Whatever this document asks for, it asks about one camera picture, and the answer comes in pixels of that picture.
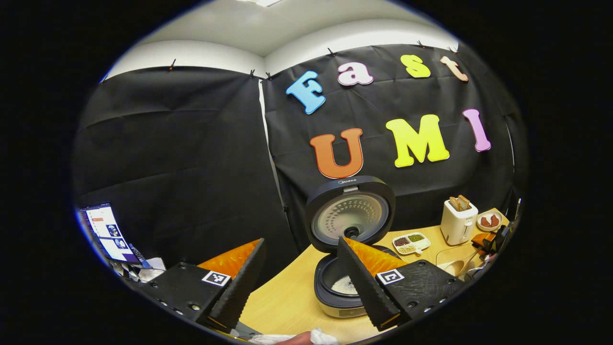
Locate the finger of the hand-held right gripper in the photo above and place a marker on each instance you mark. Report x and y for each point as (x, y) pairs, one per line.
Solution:
(491, 239)

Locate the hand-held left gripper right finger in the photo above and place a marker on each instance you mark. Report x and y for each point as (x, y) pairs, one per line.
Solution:
(366, 292)

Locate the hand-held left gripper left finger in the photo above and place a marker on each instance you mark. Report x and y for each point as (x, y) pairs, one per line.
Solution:
(239, 292)

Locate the white rice heap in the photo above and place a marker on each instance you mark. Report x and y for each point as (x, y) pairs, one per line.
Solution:
(345, 286)

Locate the black rice cooker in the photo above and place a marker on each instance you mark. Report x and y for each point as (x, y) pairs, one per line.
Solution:
(349, 189)

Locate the round beige plate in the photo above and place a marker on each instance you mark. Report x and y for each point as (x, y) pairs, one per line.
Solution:
(488, 229)

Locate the brown meat piece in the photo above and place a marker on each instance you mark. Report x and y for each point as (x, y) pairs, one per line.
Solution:
(494, 220)
(485, 222)

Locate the white toaster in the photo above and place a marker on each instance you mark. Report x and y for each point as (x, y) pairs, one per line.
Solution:
(457, 227)

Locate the toast slice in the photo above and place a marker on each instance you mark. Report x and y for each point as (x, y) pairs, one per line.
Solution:
(464, 201)
(455, 204)

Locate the white cloth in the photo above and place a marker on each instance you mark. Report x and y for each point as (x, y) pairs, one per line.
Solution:
(325, 337)

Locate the white divided bean dish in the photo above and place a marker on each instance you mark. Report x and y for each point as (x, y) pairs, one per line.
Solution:
(411, 243)

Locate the white box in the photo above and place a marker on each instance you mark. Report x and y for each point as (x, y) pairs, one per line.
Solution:
(148, 274)

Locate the black backdrop cloth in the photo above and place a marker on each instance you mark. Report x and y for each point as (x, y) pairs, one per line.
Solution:
(191, 158)

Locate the computer monitor screen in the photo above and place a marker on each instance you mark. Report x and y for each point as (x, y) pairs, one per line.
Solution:
(107, 232)

